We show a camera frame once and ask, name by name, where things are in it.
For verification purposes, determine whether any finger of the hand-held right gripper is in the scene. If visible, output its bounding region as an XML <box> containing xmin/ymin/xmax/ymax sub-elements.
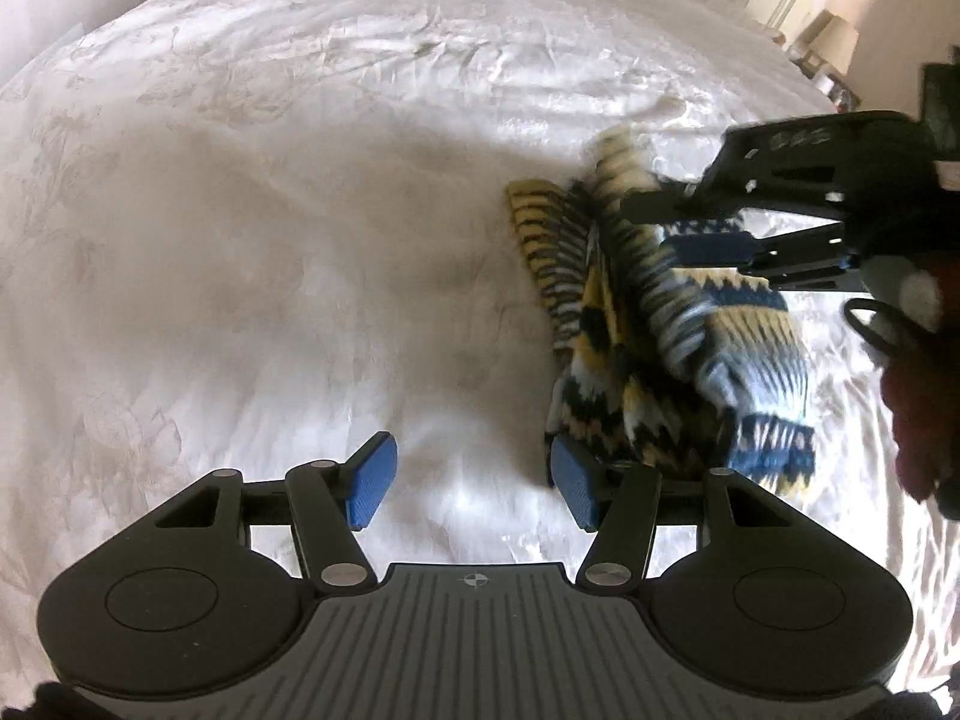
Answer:
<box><xmin>662</xmin><ymin>231</ymin><xmax>850</xmax><ymax>275</ymax></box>
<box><xmin>621</xmin><ymin>190</ymin><xmax>725</xmax><ymax>223</ymax></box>

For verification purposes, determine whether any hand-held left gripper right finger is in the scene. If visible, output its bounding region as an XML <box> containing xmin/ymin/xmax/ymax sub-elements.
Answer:
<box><xmin>549</xmin><ymin>433</ymin><xmax>803</xmax><ymax>587</ymax></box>

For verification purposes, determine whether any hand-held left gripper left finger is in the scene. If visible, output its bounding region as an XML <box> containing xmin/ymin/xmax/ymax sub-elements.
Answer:
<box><xmin>154</xmin><ymin>431</ymin><xmax>399</xmax><ymax>587</ymax></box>

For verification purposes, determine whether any zigzag patterned knit sweater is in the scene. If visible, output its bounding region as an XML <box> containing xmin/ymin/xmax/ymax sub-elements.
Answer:
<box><xmin>506</xmin><ymin>126</ymin><xmax>818</xmax><ymax>503</ymax></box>

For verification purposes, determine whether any person's right forearm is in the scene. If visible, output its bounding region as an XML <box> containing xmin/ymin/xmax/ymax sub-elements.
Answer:
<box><xmin>862</xmin><ymin>247</ymin><xmax>960</xmax><ymax>522</ymax></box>

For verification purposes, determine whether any bedside lamp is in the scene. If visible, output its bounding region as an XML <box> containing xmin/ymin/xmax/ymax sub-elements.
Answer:
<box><xmin>793</xmin><ymin>11</ymin><xmax>862</xmax><ymax>80</ymax></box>

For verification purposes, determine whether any white bedspread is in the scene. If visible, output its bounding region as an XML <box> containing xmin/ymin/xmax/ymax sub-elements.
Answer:
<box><xmin>0</xmin><ymin>0</ymin><xmax>960</xmax><ymax>698</ymax></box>

